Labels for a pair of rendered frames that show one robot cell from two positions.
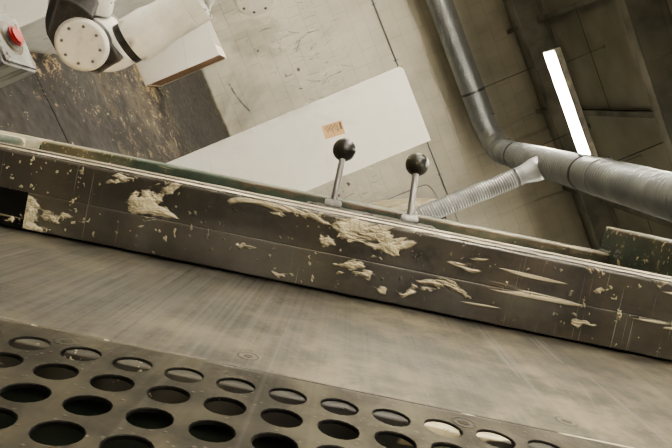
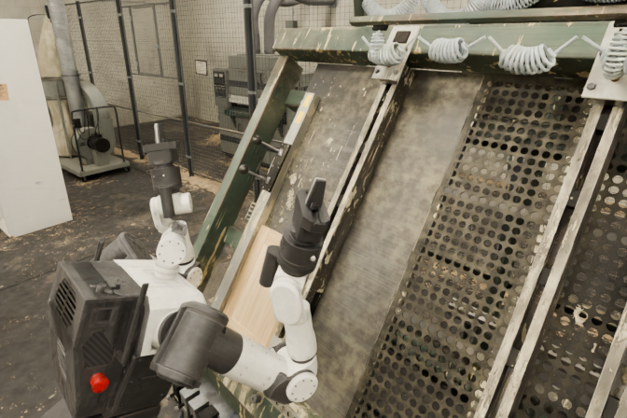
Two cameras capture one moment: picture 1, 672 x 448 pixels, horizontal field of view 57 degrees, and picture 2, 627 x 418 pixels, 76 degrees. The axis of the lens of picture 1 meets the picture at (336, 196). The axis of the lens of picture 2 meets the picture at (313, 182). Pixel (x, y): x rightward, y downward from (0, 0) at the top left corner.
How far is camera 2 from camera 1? 0.97 m
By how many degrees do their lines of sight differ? 45
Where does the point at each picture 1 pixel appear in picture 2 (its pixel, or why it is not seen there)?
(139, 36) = (190, 254)
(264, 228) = (341, 227)
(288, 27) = not seen: outside the picture
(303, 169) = (32, 122)
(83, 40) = (194, 278)
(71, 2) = not seen: hidden behind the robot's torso
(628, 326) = (385, 132)
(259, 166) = (22, 154)
